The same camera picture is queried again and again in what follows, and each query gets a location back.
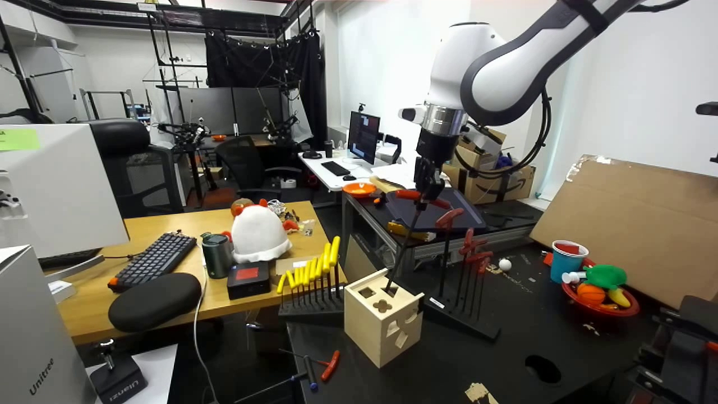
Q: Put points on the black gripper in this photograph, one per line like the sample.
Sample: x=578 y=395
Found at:
x=432 y=154

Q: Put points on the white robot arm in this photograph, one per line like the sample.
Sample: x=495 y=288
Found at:
x=508 y=82

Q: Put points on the navy plastic tote lid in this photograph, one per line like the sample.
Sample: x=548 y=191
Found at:
x=455 y=215

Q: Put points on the open cardboard box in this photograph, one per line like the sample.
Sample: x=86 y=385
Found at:
x=479 y=154

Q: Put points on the orange bowl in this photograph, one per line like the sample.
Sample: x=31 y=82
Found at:
x=360 y=190

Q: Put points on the cardboard box with black tape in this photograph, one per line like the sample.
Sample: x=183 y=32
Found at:
x=496 y=187

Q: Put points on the small black keyboard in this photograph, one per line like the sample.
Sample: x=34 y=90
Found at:
x=334 y=169

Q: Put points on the white office desk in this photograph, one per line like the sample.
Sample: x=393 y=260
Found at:
x=329 y=181

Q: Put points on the small white ball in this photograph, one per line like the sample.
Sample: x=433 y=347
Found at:
x=506 y=263

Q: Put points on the black hex key stand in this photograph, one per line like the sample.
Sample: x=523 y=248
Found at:
x=311 y=306
x=468 y=318

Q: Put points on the wooden shape sorter box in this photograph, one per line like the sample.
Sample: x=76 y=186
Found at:
x=382 y=323

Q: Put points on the blue cup with red rim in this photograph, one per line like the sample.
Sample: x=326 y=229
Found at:
x=568 y=262

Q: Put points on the small tan box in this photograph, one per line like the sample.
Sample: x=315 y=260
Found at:
x=288 y=268

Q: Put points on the white cone-shaped bag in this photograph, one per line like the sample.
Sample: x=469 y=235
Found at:
x=259 y=232

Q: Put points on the black mesh office chair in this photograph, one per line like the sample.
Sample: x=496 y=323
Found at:
x=247 y=160

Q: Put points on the brown ball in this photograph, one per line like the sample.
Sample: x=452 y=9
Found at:
x=240 y=208

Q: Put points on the orange toy fruit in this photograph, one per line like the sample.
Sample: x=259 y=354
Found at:
x=589 y=293

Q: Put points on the green toy vegetable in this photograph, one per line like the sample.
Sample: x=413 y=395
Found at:
x=606 y=278

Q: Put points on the black box with red top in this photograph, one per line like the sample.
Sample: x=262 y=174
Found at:
x=250 y=279

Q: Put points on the red toy bowl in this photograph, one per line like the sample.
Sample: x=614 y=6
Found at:
x=598 y=308

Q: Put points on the large cardboard sheet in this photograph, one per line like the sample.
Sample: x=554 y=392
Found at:
x=636 y=225

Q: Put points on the small wooden shape piece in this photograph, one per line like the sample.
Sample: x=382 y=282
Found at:
x=481 y=393

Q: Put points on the black curtain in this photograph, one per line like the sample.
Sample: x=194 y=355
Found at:
x=255 y=59

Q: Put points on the dark green can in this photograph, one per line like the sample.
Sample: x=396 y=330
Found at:
x=219 y=257

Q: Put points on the yellow toy banana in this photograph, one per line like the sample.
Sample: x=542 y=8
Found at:
x=619 y=297

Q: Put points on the wooden office desk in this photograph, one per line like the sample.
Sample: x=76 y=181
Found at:
x=187 y=225

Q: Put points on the black computer keyboard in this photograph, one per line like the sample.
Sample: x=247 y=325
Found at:
x=154 y=262

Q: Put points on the black office chair with headrest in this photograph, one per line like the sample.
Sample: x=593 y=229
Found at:
x=138 y=172

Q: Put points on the black oval cushion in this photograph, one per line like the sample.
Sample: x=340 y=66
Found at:
x=154 y=303

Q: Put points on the black clamp with orange grip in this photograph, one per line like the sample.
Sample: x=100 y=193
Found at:
x=680 y=360

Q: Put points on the white computer monitor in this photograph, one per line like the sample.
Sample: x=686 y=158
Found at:
x=59 y=193

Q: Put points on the green sticky note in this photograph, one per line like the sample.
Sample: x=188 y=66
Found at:
x=17 y=140

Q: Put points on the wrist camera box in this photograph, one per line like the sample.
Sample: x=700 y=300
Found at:
x=408 y=116

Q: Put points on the metal frame bench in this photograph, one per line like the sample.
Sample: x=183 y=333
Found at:
x=516 y=217

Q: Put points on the small black mount block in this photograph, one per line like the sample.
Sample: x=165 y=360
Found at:
x=119 y=383

